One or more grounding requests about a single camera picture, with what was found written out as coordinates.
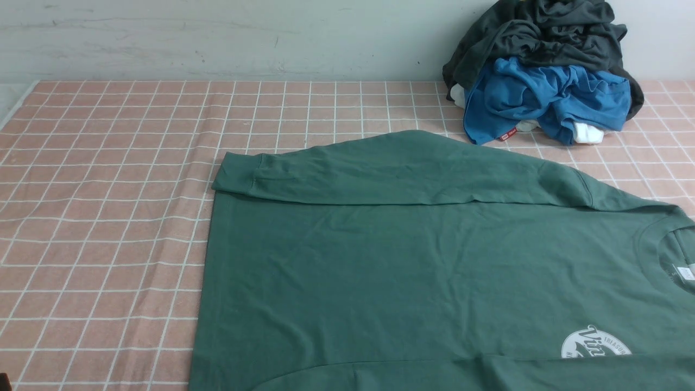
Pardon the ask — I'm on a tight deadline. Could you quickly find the green long sleeve shirt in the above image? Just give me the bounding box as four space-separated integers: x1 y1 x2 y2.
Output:
188 130 694 390

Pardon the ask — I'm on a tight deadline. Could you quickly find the blue garment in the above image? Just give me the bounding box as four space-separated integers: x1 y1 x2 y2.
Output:
463 58 632 144

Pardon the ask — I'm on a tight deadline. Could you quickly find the pink grid tablecloth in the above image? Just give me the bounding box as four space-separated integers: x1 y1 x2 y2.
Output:
2 81 467 390

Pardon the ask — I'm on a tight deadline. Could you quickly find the dark grey garment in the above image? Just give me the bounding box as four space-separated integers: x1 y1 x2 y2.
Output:
442 1 645 119

